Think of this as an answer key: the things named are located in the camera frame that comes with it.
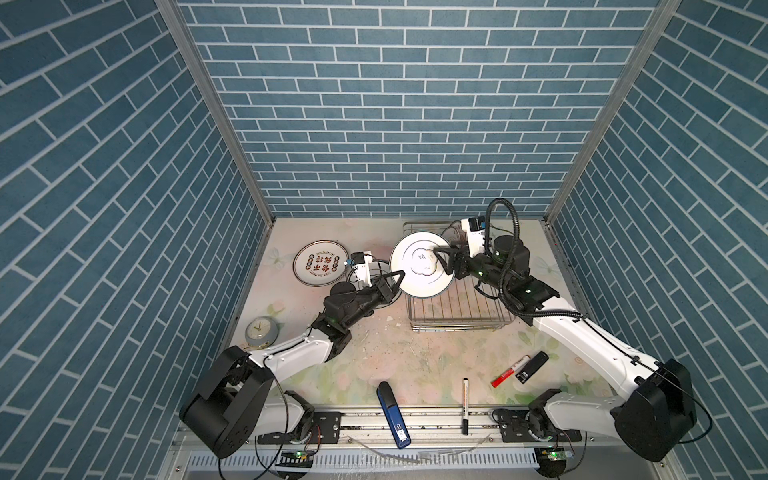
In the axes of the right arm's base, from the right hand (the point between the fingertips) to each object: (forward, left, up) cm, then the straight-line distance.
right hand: (440, 243), depth 75 cm
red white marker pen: (-21, -22, -29) cm, 42 cm away
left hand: (-7, +8, -6) cm, 12 cm away
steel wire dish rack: (-2, -9, -27) cm, 29 cm away
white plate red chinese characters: (+11, +40, -26) cm, 49 cm away
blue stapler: (-35, +9, -25) cm, 44 cm away
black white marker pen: (-31, -9, -29) cm, 43 cm away
